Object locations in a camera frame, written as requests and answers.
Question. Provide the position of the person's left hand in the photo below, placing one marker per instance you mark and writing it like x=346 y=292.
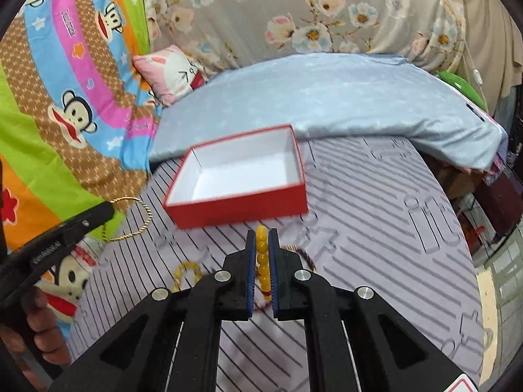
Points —
x=42 y=321

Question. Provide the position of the pink cat cushion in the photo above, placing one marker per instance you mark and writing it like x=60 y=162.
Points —
x=170 y=73

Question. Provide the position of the green plastic object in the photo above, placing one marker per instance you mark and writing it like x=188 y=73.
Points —
x=464 y=87

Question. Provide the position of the red gift box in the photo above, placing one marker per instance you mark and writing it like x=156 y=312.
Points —
x=252 y=176

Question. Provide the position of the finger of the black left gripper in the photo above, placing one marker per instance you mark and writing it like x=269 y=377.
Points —
x=21 y=269

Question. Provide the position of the colourful monkey cartoon blanket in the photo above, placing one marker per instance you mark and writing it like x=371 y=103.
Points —
x=77 y=124

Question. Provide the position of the grey striped bed sheet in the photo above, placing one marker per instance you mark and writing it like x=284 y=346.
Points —
x=377 y=217

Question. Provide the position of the light blue pillow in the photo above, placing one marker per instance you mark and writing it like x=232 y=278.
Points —
x=330 y=95

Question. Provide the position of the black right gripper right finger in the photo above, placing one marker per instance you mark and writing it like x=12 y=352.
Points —
x=356 y=341

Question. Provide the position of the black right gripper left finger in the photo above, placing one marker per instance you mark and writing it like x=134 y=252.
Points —
x=170 y=340

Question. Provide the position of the grey floral bed sheet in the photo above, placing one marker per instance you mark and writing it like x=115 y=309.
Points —
x=478 y=35

